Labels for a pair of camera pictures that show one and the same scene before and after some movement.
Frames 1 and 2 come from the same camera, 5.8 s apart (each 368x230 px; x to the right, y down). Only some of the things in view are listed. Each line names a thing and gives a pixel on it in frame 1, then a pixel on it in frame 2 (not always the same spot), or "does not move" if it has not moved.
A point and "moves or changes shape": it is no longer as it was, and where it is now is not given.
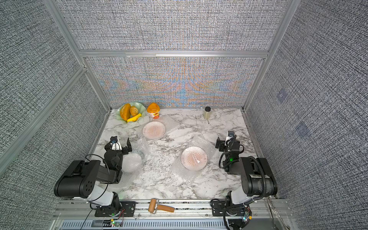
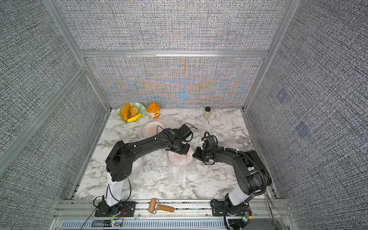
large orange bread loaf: (125, 111) does not move
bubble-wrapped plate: (154, 130) does not move
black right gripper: (222, 144) -> (196, 154)
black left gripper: (125, 152) -> (185, 152)
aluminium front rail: (79, 214) does not move
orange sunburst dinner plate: (194, 158) moves or changes shape
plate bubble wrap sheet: (156, 128) does not move
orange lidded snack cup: (154, 109) does not move
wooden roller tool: (154, 206) does not move
